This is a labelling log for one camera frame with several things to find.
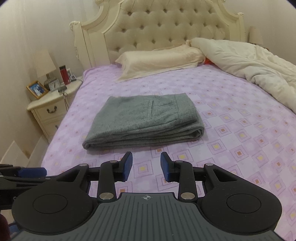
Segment red thermos bottle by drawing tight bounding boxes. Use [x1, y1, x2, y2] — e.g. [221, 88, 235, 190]
[59, 65, 70, 85]

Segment orange item under duvet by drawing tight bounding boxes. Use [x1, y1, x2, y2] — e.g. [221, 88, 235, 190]
[204, 58, 214, 65]

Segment cream satin pillow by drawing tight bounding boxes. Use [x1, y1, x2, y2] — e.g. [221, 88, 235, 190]
[115, 45, 205, 82]

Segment cream tufted headboard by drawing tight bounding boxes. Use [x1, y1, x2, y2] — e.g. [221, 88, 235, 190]
[70, 0, 246, 69]

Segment right bedside lamp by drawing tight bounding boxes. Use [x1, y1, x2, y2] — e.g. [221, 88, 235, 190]
[248, 26, 263, 46]

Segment white rumpled duvet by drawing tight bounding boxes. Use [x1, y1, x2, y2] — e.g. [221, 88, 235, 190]
[189, 38, 295, 112]

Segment purple patterned bed sheet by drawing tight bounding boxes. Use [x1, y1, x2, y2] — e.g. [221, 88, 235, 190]
[42, 65, 295, 240]

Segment cream bedside table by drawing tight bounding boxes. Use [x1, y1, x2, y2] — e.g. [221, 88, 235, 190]
[27, 76, 83, 142]

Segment black device with lanyard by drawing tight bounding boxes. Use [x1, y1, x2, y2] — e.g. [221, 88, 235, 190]
[58, 85, 69, 111]

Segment left bedside lamp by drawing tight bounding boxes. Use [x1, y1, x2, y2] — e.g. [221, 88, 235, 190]
[34, 49, 58, 91]

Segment bedside lamp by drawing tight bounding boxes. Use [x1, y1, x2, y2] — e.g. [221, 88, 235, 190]
[34, 49, 58, 91]
[248, 26, 263, 46]

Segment gold framed photo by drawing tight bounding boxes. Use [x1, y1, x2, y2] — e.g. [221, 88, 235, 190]
[27, 80, 49, 99]

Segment small white alarm clock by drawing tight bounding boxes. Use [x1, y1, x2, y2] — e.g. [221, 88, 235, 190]
[49, 79, 61, 92]

